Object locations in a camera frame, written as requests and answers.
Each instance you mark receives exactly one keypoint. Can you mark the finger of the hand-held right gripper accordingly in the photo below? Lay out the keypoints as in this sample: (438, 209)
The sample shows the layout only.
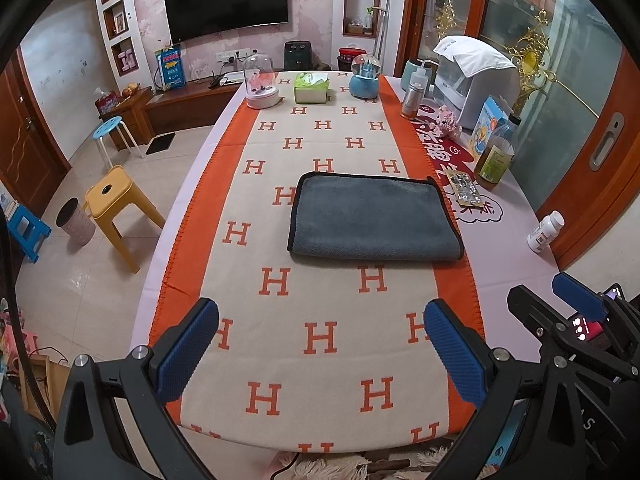
(530, 305)
(580, 294)

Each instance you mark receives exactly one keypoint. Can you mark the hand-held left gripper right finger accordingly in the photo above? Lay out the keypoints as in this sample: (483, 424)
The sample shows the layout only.
(455, 355)

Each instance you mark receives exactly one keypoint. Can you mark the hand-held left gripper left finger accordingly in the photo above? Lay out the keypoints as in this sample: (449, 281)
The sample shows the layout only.
(186, 350)

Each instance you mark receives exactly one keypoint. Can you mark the grey towel with black edge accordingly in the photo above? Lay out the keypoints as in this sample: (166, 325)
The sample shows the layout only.
(375, 215)

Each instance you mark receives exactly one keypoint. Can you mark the white tablecloth with red print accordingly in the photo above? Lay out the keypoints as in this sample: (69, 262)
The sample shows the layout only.
(500, 260)

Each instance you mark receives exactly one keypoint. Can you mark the white pill bottle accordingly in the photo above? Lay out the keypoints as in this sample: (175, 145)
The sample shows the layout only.
(544, 232)

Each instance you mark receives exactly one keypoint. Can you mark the silver blister pill packs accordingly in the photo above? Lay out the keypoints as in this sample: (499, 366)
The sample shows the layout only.
(465, 189)

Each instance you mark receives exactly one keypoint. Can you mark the orange and beige printed blanket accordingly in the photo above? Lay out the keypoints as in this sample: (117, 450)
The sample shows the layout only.
(320, 360)

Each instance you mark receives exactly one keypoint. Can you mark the cardboard box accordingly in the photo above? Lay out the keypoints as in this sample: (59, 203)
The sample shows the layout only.
(42, 385)

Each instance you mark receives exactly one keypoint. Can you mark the cooking oil bottle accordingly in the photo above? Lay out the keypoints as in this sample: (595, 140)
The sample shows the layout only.
(495, 160)

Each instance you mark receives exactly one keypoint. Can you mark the cream fringed mop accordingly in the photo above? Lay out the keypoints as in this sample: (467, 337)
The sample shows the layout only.
(345, 467)

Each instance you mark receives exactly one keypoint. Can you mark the pink waste bin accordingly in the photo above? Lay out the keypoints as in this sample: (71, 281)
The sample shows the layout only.
(75, 222)

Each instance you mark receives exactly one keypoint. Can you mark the yellow square stool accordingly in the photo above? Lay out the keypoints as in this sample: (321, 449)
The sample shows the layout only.
(112, 195)

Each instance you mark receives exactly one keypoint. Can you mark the blue folding step stool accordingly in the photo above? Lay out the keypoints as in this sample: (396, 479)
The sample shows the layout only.
(25, 230)

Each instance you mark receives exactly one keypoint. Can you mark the black floor mat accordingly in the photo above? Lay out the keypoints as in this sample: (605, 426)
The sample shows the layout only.
(160, 144)

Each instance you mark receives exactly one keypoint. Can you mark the white countertop appliance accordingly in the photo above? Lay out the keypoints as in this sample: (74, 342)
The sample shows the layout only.
(482, 100)

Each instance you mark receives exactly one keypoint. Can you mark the blue round stool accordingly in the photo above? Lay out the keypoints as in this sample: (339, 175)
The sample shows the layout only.
(107, 129)

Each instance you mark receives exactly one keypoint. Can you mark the silver bottle with white nozzle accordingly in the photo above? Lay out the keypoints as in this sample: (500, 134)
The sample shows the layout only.
(413, 100)

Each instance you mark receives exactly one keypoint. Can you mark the wooden television cabinet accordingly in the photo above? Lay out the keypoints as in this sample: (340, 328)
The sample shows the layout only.
(175, 107)

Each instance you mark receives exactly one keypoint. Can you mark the large gold door ornament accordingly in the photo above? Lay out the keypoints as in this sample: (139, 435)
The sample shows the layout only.
(532, 52)

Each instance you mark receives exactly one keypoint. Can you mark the white appliance cover cloth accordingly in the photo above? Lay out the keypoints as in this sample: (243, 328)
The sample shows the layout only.
(472, 57)

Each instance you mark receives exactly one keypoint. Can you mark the red tissue pack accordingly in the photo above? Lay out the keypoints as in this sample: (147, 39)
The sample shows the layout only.
(106, 104)

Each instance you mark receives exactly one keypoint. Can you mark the brown wooden door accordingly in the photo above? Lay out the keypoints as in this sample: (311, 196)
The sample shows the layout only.
(22, 145)

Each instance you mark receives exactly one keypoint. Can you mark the pale teal pot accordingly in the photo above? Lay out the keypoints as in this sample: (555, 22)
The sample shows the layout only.
(411, 66)

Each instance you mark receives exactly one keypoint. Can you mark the glass dome with pink figure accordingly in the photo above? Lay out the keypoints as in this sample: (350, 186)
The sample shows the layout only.
(261, 85)

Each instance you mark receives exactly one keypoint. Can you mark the blue snow globe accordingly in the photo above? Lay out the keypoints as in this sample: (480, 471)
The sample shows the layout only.
(365, 82)

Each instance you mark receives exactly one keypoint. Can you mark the blue printed box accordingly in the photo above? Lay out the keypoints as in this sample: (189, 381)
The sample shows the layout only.
(171, 67)

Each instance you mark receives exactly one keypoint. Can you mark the green tissue box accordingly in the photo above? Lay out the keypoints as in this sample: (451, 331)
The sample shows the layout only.
(311, 89)

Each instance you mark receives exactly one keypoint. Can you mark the small gold door ornament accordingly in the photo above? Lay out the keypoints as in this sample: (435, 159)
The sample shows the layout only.
(444, 17)

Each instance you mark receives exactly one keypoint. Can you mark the red and black cooker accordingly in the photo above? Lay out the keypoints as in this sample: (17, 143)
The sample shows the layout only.
(351, 59)

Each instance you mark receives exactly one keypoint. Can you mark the dark green air fryer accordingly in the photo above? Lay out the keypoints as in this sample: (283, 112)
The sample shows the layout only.
(298, 56)

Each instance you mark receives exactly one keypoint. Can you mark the green spray bottle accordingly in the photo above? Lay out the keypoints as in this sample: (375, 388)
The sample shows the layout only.
(369, 21)

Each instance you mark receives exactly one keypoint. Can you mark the black wall television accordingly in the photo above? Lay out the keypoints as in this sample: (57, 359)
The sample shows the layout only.
(226, 0)

